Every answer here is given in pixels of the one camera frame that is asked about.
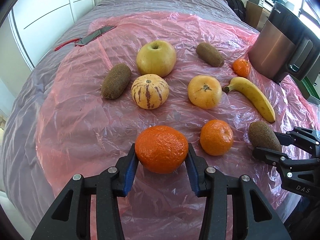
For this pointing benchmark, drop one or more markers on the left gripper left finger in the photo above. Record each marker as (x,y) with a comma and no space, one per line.
(69,215)

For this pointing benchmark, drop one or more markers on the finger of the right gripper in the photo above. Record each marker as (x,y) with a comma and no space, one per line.
(303,138)
(275,158)

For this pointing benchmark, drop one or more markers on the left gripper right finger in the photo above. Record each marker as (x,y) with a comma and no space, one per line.
(253,216)

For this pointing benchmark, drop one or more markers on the brown kiwi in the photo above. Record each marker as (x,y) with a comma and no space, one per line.
(116,81)
(209,54)
(261,135)

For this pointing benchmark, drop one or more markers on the small orange mandarin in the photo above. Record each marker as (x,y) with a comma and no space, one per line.
(216,137)

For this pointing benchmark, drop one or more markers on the yellow banana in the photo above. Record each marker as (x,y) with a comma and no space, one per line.
(254,95)

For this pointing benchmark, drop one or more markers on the large orange mandarin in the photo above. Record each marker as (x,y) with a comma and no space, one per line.
(161,149)

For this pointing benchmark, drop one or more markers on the grey purple bed cover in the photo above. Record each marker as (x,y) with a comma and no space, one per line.
(24,180)

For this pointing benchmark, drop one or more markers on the green metal tray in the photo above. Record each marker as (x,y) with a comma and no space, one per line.
(308,91)

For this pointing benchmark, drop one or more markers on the stainless steel black kettle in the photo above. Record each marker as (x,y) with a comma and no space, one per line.
(284,46)

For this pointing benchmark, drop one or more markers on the tiny orange mandarin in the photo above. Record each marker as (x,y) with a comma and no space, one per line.
(242,67)

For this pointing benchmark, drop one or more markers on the pale orange persimmon fruit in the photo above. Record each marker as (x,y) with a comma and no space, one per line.
(204,91)

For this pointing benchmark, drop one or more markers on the brown kiwi top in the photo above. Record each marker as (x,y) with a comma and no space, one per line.
(209,54)

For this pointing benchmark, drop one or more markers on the pink plastic sheet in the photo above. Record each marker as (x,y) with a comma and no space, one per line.
(80,132)

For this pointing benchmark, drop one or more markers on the wooden drawer cabinet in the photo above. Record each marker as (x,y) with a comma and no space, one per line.
(256,16)

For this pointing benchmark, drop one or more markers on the white printer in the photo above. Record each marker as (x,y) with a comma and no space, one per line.
(266,4)

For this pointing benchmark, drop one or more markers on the striped yellow melon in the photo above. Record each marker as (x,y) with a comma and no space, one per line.
(149,91)

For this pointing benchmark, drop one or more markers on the black backpack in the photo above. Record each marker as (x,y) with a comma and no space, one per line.
(238,7)

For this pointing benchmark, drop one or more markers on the yellow green apple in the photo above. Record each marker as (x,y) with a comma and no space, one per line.
(156,57)

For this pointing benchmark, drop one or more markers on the red smartphone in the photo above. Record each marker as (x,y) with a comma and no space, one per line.
(94,35)

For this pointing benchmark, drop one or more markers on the white wardrobe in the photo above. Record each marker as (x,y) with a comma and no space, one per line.
(38,24)

